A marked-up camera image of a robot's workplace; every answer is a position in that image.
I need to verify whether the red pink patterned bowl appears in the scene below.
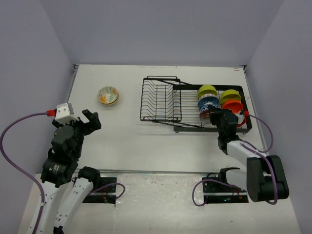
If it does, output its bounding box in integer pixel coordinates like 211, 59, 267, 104
199, 110, 212, 120

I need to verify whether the white floral leaf bowl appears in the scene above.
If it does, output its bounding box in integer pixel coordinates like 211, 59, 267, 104
97, 86, 119, 103

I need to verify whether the yellow sun pattern bowl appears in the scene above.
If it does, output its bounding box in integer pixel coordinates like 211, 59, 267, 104
97, 97, 119, 106

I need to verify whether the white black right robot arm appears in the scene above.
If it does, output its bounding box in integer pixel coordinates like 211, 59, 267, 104
209, 107, 290, 205

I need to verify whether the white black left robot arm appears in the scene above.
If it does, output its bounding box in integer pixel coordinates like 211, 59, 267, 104
27, 107, 101, 234

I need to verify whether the orange bowl rear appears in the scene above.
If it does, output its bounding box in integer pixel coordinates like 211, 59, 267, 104
222, 99, 244, 114

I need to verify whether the orange bowl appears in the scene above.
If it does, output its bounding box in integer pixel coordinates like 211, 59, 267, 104
222, 99, 244, 114
235, 114, 247, 127

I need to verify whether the orange bowl front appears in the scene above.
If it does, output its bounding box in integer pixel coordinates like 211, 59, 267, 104
235, 114, 247, 127

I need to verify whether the lime green bowl right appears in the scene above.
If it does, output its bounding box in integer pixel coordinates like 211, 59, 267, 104
220, 89, 241, 104

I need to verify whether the lime green bowl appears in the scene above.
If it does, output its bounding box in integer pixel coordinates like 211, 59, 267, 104
220, 89, 241, 104
197, 84, 218, 98

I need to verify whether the blue white patterned bowl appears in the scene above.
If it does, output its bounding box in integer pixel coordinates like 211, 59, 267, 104
197, 96, 220, 112

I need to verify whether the lime green bowl left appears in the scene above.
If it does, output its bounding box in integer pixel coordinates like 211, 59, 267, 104
197, 84, 218, 98

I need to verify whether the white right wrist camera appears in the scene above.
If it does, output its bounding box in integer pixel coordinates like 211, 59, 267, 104
235, 110, 249, 127

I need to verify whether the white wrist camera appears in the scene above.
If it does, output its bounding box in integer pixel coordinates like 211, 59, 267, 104
235, 110, 249, 127
55, 102, 79, 125

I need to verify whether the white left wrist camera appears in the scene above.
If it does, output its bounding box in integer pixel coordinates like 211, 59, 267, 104
55, 102, 79, 125

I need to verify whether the black wire dish rack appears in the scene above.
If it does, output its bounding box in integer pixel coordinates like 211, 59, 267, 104
140, 76, 253, 135

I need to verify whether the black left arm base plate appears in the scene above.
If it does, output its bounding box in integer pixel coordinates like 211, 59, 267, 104
82, 177, 117, 204

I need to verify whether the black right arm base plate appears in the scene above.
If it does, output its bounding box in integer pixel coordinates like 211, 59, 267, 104
202, 181, 249, 204

